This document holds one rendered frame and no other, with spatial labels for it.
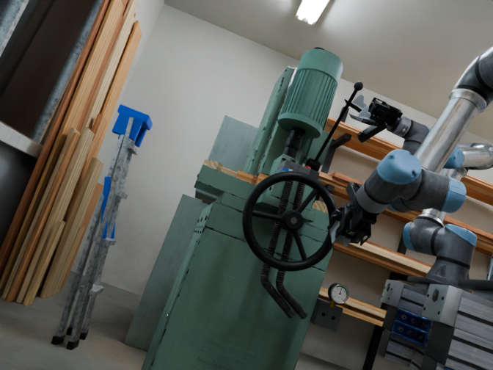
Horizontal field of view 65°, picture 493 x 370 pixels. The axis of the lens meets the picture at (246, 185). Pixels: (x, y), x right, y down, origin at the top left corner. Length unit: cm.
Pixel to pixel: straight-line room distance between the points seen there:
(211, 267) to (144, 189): 254
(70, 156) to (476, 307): 211
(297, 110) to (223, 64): 264
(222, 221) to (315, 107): 56
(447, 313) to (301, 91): 90
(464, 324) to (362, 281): 303
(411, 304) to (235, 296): 64
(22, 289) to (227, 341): 149
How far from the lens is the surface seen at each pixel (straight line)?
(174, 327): 131
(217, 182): 129
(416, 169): 86
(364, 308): 359
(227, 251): 129
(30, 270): 252
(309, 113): 150
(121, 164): 201
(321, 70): 157
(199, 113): 389
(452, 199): 92
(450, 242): 165
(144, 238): 374
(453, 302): 109
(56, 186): 245
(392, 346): 158
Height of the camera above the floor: 68
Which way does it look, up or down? 9 degrees up
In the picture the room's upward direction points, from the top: 20 degrees clockwise
